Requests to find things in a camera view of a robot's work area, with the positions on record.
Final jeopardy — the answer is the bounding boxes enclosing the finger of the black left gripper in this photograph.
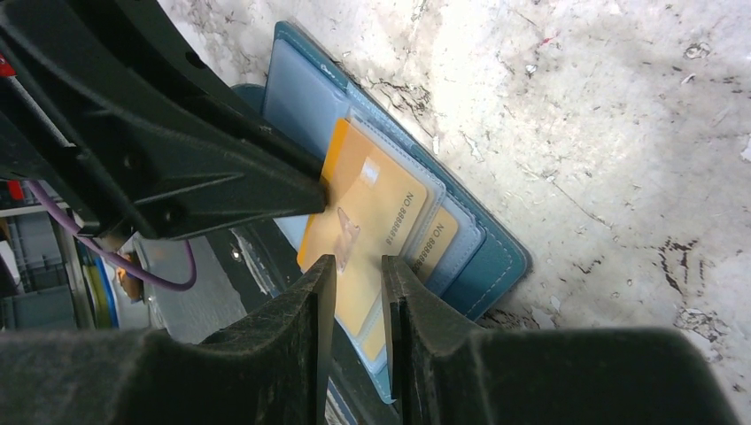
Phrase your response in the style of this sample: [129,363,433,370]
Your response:
[1,1,326,240]
[58,0,327,183]

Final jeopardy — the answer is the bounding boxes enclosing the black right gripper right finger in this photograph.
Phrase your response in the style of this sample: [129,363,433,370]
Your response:
[382,256,738,424]

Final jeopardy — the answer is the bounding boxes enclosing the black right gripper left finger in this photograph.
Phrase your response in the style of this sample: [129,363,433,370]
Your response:
[1,255,337,424]

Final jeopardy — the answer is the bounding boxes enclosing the gold card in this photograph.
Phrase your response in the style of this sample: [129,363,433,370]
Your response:
[297,119,429,336]
[361,207,459,360]

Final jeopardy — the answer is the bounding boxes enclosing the blue leather card holder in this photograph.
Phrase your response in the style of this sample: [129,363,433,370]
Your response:
[231,20,532,406]

